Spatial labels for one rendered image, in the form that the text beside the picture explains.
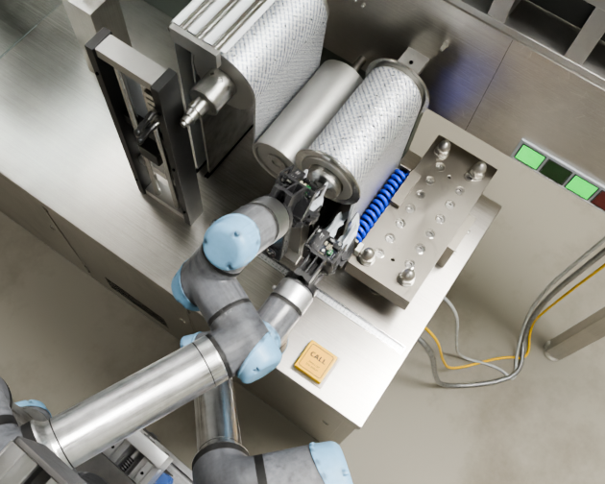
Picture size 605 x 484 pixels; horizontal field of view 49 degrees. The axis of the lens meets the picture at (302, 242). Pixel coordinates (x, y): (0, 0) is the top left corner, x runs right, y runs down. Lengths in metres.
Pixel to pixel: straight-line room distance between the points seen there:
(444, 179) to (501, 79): 0.31
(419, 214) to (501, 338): 1.16
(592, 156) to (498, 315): 1.30
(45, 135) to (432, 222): 0.98
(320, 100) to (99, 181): 0.62
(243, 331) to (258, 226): 0.16
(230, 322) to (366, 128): 0.47
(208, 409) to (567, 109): 0.85
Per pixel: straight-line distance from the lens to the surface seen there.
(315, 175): 1.23
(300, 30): 1.29
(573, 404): 2.63
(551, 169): 1.46
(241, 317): 0.99
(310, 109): 1.36
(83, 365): 2.49
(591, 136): 1.36
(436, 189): 1.54
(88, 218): 1.65
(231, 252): 0.95
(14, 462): 0.35
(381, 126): 1.27
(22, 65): 1.94
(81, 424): 0.97
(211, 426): 1.16
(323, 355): 1.47
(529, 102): 1.36
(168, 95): 1.17
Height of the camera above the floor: 2.35
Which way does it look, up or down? 67 degrees down
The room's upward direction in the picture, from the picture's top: 8 degrees clockwise
